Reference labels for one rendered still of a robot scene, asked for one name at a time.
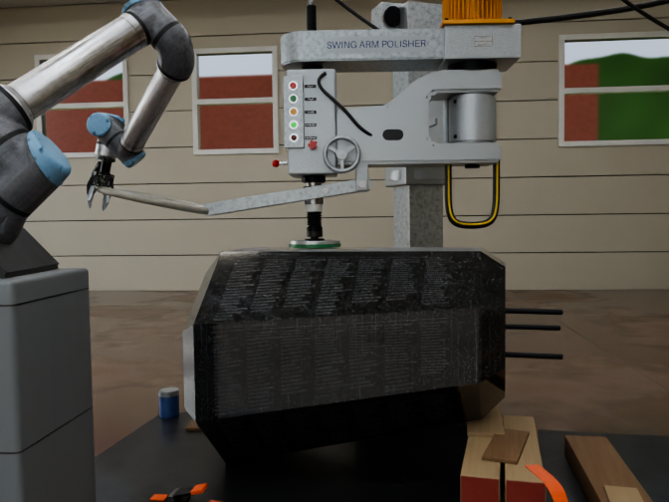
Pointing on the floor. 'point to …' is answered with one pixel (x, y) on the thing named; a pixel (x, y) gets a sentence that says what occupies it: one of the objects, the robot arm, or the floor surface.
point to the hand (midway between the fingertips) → (97, 206)
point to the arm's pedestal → (46, 388)
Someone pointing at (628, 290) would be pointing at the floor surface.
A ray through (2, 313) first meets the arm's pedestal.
